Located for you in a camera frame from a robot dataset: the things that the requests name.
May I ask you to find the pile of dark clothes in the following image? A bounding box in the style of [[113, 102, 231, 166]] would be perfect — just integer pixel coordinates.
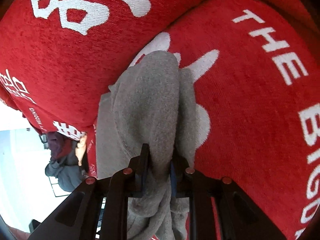
[[45, 132, 88, 192]]

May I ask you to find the grey fleece garment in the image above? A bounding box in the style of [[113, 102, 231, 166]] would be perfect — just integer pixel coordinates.
[[96, 51, 197, 239]]

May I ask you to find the red sofa cover white lettering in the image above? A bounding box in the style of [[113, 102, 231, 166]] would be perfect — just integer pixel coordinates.
[[1, 0, 319, 239]]

